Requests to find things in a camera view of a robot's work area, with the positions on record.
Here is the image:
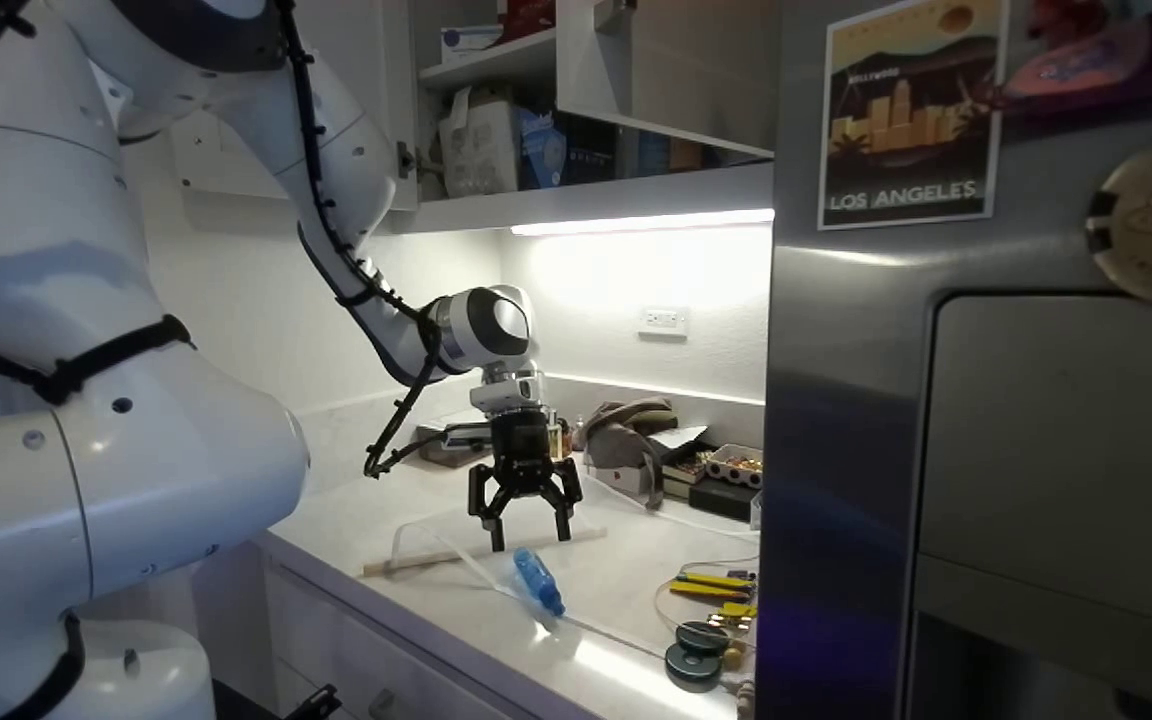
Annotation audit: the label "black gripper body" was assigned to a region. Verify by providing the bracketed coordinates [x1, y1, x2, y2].
[491, 413, 556, 496]

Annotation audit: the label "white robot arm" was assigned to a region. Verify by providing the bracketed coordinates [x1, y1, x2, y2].
[0, 0, 545, 720]

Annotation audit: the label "under-cabinet light strip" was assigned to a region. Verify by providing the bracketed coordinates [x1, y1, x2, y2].
[509, 206, 777, 239]

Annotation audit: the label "white upper cabinet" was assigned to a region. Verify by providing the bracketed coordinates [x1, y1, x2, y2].
[294, 0, 780, 226]

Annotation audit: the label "grey metal box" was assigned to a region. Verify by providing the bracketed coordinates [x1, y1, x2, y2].
[414, 424, 491, 467]

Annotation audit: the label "dark brick box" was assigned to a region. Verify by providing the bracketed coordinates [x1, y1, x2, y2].
[687, 443, 762, 519]

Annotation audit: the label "green tape rolls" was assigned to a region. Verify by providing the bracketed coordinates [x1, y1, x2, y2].
[664, 621, 728, 690]

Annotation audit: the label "white plastic bag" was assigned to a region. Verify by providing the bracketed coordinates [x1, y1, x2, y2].
[440, 88, 518, 196]

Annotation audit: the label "stainless steel refrigerator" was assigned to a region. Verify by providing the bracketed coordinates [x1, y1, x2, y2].
[755, 0, 1152, 720]

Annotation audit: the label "Los Angeles poster magnet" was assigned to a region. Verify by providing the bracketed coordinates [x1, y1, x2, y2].
[814, 0, 1009, 233]

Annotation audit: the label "white wall outlet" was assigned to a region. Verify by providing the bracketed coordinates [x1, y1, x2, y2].
[635, 305, 691, 338]

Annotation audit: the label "yellow handled tool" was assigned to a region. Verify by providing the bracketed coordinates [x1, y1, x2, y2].
[669, 572, 750, 603]

